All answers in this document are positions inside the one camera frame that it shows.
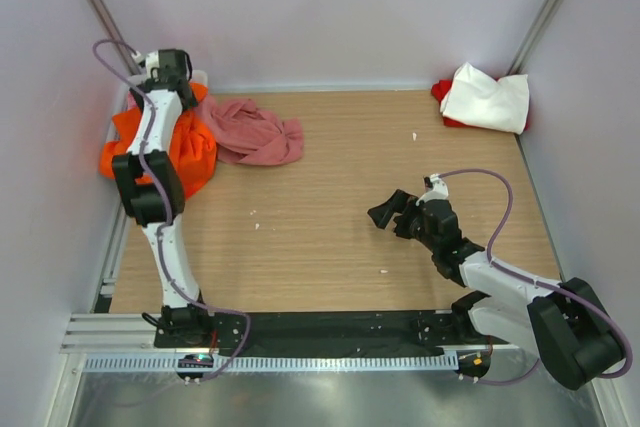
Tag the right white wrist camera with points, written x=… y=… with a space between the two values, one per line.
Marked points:
x=435 y=189

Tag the pink t shirt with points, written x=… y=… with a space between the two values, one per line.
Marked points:
x=248 y=135

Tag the right aluminium frame post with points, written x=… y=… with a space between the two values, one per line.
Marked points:
x=534 y=35

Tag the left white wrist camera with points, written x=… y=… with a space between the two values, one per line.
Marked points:
x=149 y=64

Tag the orange t shirt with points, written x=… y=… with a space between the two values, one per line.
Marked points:
x=193 y=148

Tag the white folded t shirt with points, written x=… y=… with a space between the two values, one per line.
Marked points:
x=471 y=75

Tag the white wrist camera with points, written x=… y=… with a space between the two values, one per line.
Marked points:
x=149 y=64
x=435 y=189

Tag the aluminium frame post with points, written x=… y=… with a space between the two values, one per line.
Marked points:
x=534 y=35
x=100 y=7

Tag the white plastic basket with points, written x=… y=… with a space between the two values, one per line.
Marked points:
x=120 y=99

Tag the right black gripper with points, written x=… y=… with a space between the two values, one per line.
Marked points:
x=403 y=215

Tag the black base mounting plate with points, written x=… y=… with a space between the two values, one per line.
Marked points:
x=319 y=335

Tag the left aluminium frame post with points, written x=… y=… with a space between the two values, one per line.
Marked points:
x=100 y=7

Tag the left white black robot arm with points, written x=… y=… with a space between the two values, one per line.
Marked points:
x=153 y=196

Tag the slotted cable duct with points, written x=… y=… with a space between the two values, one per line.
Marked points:
x=198 y=364

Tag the light pink garment in basket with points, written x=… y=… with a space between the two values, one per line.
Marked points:
x=131 y=101

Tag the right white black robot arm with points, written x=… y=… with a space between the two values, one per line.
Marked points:
x=563 y=324

